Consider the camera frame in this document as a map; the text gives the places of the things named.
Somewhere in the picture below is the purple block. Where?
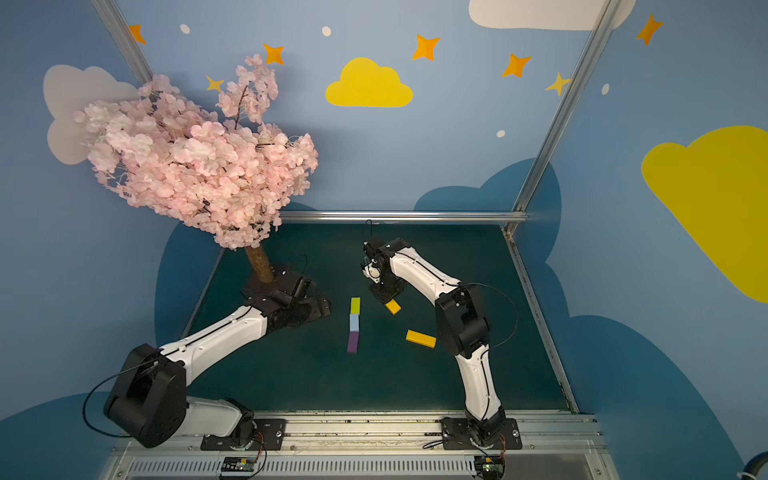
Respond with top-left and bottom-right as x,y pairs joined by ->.
347,331 -> 359,353

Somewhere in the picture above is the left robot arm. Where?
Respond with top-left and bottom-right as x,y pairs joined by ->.
103,292 -> 331,450

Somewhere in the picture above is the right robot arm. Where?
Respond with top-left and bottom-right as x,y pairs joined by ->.
361,237 -> 506,446

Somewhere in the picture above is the orange yellow long block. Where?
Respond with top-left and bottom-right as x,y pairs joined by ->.
406,330 -> 437,349

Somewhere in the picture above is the left circuit board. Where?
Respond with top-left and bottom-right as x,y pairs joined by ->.
219,457 -> 257,478

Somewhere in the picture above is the circuit board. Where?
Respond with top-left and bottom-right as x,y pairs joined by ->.
219,457 -> 257,478
474,456 -> 505,480

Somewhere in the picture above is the right circuit board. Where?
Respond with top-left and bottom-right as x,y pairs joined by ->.
474,456 -> 505,480

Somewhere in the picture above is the pink blossom artificial tree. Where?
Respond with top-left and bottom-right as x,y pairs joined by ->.
73,54 -> 318,283

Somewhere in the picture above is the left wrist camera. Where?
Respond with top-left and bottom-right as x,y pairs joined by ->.
279,270 -> 314,300

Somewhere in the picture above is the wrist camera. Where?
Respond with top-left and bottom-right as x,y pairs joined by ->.
361,237 -> 382,283
279,270 -> 314,300

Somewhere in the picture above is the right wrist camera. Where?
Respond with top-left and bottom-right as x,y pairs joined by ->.
361,237 -> 382,283

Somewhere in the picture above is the dark tree base plate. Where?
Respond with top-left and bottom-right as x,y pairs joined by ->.
244,262 -> 301,296

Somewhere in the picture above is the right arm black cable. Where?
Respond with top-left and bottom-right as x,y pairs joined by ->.
467,281 -> 521,352

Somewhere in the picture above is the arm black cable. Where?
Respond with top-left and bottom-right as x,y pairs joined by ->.
81,359 -> 151,439
467,281 -> 521,352

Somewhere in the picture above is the horizontal back frame bar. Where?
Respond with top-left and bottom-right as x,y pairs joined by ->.
281,211 -> 527,224

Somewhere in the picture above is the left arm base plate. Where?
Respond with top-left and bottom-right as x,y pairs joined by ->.
200,418 -> 286,452

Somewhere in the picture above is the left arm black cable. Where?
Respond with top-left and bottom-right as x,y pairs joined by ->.
81,359 -> 151,439

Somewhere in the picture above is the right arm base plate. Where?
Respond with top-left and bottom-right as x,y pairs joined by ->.
439,417 -> 523,451

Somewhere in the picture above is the aluminium front rail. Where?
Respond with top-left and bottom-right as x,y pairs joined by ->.
100,411 -> 619,479

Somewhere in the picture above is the right frame post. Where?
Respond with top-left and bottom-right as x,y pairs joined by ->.
504,0 -> 623,239

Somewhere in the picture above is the frame post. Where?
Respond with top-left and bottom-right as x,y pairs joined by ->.
504,0 -> 623,239
90,0 -> 154,85

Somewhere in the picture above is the left frame post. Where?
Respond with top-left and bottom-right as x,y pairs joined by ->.
90,0 -> 154,85

